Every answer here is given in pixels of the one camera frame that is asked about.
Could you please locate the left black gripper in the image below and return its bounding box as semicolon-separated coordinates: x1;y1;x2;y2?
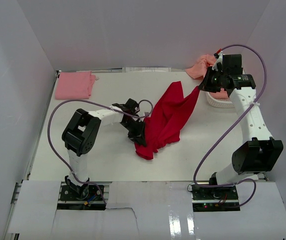
121;118;146;147

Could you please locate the red t shirt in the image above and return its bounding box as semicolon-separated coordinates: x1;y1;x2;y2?
135;81;200;161

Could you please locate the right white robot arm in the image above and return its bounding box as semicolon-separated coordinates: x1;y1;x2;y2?
200;52;284;200

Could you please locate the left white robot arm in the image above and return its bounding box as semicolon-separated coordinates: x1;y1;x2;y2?
62;98;147;200

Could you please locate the white plastic basket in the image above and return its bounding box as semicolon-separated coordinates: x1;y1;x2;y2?
206;69;249;109

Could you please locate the salmon t shirt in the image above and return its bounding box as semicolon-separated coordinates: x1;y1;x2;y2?
185;54;228;99

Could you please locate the white paper sheet rear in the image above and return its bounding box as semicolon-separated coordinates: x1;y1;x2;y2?
122;67;171;73

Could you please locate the folded pink t shirt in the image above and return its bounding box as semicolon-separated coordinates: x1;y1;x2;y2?
54;71;96;100

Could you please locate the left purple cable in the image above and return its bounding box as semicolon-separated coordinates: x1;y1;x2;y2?
47;99;154;185

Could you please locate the purple cable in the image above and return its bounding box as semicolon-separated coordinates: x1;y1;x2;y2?
193;44;268;207
47;99;154;185

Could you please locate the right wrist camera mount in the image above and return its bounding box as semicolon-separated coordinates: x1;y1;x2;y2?
212;48;224;72

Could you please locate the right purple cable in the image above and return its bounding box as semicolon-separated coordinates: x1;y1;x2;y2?
193;44;268;207

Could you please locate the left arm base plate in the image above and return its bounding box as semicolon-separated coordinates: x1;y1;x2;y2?
57;183;106;211

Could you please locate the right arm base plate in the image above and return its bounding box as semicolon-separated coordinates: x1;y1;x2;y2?
187;183;240;213

